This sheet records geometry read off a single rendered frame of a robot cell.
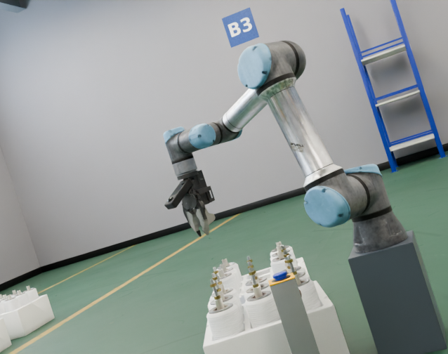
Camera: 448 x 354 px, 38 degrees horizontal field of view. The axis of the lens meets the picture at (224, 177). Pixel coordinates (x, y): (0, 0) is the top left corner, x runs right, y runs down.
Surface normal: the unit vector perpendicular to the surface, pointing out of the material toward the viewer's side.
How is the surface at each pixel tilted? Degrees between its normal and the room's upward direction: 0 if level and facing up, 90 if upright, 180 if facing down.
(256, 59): 83
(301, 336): 90
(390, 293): 90
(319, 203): 97
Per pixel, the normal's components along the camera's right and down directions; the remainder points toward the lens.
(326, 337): -0.01, 0.02
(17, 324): -0.24, 0.09
